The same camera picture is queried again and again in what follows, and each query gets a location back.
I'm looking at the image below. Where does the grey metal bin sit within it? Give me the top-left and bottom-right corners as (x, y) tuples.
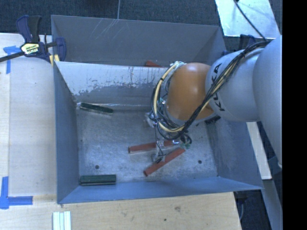
(50, 14), (265, 205)

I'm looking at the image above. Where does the dark green flat block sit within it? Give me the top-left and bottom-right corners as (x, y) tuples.
(80, 102), (114, 115)
(79, 174), (118, 186)

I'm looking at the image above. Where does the pale wood board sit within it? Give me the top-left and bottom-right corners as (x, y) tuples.
(8, 34), (59, 197)

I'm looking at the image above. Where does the black cylinder on white bracket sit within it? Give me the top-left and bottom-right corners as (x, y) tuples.
(204, 115), (222, 126)

